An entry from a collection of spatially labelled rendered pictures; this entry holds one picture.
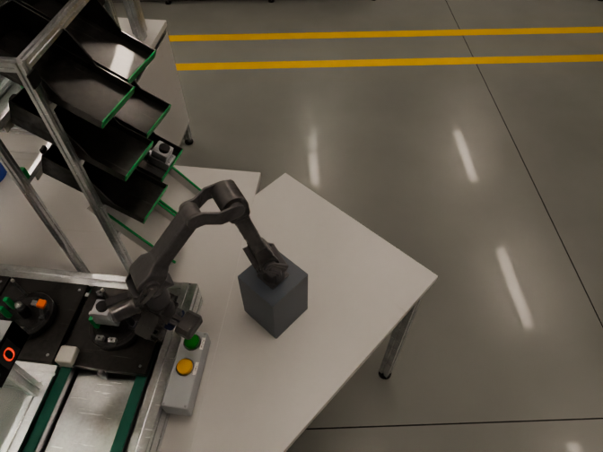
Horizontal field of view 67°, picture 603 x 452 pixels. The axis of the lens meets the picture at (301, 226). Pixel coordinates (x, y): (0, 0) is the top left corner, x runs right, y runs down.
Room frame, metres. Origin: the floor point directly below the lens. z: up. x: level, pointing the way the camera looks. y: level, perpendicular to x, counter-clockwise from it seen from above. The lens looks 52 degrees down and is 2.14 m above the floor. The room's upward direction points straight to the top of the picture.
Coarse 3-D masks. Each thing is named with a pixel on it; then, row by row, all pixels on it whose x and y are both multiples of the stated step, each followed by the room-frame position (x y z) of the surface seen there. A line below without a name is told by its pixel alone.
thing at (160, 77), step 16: (128, 32) 2.34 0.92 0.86; (160, 32) 2.36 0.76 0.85; (160, 48) 2.32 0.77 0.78; (160, 64) 2.27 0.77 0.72; (144, 80) 2.05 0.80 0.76; (160, 80) 2.22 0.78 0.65; (176, 80) 2.42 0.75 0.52; (160, 96) 2.16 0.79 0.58; (176, 96) 2.36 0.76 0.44; (176, 112) 2.31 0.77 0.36; (160, 128) 2.05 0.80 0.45; (176, 128) 2.25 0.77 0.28; (16, 144) 1.45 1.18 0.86; (32, 144) 1.45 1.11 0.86; (176, 144) 2.19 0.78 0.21
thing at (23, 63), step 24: (0, 0) 1.01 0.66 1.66; (72, 0) 1.01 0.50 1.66; (48, 24) 0.91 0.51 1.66; (24, 72) 0.76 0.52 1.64; (48, 120) 0.77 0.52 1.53; (0, 144) 0.80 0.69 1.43; (72, 168) 0.77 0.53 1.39; (24, 192) 0.79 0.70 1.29; (96, 192) 0.78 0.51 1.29; (48, 216) 0.80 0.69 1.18; (96, 216) 0.77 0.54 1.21; (120, 240) 0.78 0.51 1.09
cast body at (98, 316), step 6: (96, 300) 0.59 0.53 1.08; (102, 300) 0.58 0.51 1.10; (96, 306) 0.57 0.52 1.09; (102, 306) 0.57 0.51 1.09; (90, 312) 0.58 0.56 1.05; (96, 312) 0.56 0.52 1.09; (102, 312) 0.56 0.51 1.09; (108, 312) 0.56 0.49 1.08; (96, 318) 0.55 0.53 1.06; (102, 318) 0.55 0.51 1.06; (108, 318) 0.55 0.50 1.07; (102, 324) 0.55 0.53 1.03; (108, 324) 0.55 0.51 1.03; (114, 324) 0.55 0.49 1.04
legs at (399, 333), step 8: (416, 304) 0.78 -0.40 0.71; (408, 312) 0.78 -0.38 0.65; (408, 320) 0.77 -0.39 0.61; (400, 328) 0.79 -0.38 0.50; (408, 328) 0.80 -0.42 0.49; (392, 336) 0.80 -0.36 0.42; (400, 336) 0.78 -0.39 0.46; (392, 344) 0.79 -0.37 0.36; (400, 344) 0.78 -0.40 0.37; (392, 352) 0.78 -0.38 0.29; (384, 360) 0.80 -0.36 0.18; (392, 360) 0.77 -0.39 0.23; (384, 368) 0.79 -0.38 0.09; (392, 368) 0.79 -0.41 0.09; (384, 376) 0.78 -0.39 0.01
